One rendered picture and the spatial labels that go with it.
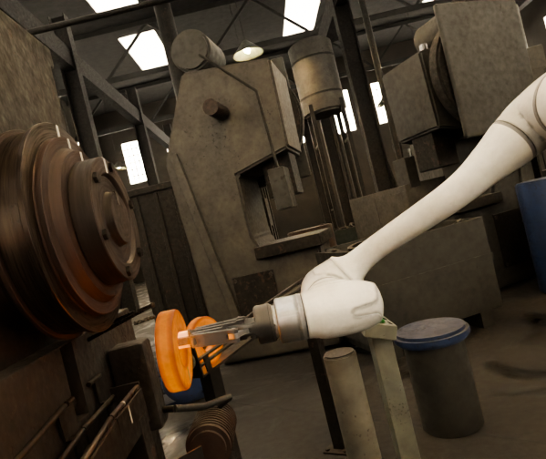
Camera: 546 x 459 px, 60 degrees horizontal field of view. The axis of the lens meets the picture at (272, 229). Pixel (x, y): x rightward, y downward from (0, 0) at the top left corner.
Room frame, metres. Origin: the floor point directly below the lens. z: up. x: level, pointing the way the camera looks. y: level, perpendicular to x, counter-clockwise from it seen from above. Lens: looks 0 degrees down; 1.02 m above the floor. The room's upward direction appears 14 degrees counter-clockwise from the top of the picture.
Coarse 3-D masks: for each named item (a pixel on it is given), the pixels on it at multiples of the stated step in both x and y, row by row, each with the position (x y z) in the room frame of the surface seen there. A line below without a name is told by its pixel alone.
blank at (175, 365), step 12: (168, 312) 0.91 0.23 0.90; (156, 324) 0.88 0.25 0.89; (168, 324) 0.88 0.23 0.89; (180, 324) 0.95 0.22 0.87; (156, 336) 0.87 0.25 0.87; (168, 336) 0.86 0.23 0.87; (156, 348) 0.86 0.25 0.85; (168, 348) 0.85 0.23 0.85; (168, 360) 0.85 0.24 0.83; (180, 360) 0.89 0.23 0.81; (168, 372) 0.85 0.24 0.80; (180, 372) 0.87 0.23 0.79; (168, 384) 0.87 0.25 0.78; (180, 384) 0.87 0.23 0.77
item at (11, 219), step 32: (32, 128) 0.94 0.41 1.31; (0, 160) 0.88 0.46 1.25; (32, 160) 0.90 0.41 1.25; (0, 192) 0.85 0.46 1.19; (32, 192) 0.87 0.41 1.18; (0, 224) 0.84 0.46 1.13; (32, 224) 0.84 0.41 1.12; (32, 256) 0.83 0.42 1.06; (32, 288) 0.86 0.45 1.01; (64, 320) 0.93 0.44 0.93; (96, 320) 1.02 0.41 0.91
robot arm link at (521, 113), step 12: (540, 84) 0.83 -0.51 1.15; (528, 96) 0.85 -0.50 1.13; (516, 108) 0.88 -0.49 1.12; (528, 108) 0.85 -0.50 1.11; (504, 120) 0.89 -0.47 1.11; (516, 120) 0.87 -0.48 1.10; (528, 120) 0.86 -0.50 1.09; (540, 120) 0.83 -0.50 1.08; (528, 132) 0.86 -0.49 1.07; (540, 132) 0.86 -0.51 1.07; (540, 144) 0.87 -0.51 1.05
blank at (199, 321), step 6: (198, 318) 1.53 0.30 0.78; (204, 318) 1.54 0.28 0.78; (210, 318) 1.57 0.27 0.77; (192, 324) 1.51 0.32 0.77; (198, 324) 1.51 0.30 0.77; (204, 324) 1.54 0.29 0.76; (198, 348) 1.49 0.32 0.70; (210, 348) 1.55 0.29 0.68; (198, 354) 1.49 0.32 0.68; (210, 354) 1.53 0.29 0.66; (216, 360) 1.55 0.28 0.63
